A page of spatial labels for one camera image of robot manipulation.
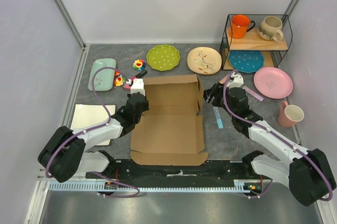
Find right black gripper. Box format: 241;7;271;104
201;82;236;118

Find brown cardboard box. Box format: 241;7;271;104
130;74;209;166

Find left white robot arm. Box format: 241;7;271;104
38;92;149;182

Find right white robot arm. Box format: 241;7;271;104
203;82;336;206

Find orange highlighter pen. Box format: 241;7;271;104
219;75;228;84

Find light blue highlighter pen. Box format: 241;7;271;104
213;106;224;129

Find pink eraser block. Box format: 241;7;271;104
124;83;131;90

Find purple highlighter pen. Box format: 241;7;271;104
242;86;264;102

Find cream bird pattern plate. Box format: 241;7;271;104
187;47;222;75

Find light teal rectangular tray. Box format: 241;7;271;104
88;59;116;91

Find white square plate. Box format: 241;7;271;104
71;104;108;130

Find pink black highlighter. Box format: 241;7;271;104
133;70;147;79

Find blue polka dot plate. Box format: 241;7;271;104
229;51;264;73

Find rainbow smiling flower toy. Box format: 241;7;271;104
133;59;146;71

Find pink round plate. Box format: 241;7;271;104
254;67;293;99

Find green polka dot plate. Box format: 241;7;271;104
146;44;181;71

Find orange mug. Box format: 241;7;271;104
229;14;255;39

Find pink mug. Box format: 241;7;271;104
278;101;304;128

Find beige ceramic mug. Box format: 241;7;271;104
259;16;284;42

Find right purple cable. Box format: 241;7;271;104
223;70;334;202

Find purple cable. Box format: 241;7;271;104
45;67;140;198
223;70;334;202

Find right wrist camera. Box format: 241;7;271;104
226;73;244;89

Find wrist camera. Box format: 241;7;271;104
126;78;146;96
226;73;244;89

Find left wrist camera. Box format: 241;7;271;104
126;78;146;96

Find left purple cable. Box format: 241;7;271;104
45;67;140;198

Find small flower keychain toy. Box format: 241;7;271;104
114;71;126;86

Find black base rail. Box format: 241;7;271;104
99;150;270;197

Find black wire wooden shelf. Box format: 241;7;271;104
219;14;293;70

